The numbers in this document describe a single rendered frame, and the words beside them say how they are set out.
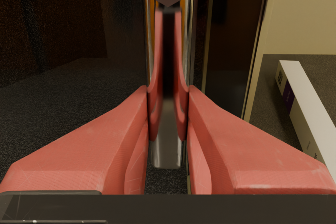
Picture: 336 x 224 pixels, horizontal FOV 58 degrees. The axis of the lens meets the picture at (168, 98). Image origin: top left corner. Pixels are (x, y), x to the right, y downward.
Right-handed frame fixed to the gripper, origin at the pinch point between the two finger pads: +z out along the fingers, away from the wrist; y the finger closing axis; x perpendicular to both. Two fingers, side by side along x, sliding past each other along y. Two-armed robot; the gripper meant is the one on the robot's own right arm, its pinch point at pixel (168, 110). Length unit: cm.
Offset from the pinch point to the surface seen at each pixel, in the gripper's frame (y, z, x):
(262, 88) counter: -15.9, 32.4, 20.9
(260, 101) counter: -14.6, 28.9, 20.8
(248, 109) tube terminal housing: -5.0, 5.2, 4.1
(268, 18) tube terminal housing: -5.1, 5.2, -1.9
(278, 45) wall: -23, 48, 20
